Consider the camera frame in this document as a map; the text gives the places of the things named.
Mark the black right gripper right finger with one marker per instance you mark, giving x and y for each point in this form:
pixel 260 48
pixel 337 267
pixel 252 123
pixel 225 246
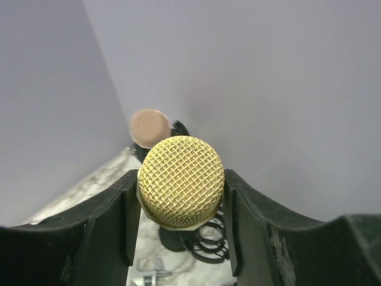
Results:
pixel 270 244

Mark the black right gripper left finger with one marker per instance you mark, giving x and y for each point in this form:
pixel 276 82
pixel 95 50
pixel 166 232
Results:
pixel 92 243

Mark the black tripod stand shock mount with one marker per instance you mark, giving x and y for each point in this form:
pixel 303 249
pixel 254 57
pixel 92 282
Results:
pixel 207 244

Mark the yellow toy microphone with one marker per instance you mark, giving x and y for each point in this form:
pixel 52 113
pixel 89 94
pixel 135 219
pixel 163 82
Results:
pixel 180 184

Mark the beige pink toy microphone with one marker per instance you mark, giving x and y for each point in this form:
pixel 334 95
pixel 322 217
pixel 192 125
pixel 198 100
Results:
pixel 148 127

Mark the orange handled adjustable wrench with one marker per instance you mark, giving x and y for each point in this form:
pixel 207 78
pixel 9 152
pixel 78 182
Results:
pixel 150 278

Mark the black stand with shock mount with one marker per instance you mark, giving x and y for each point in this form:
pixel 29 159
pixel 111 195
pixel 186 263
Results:
pixel 177 129

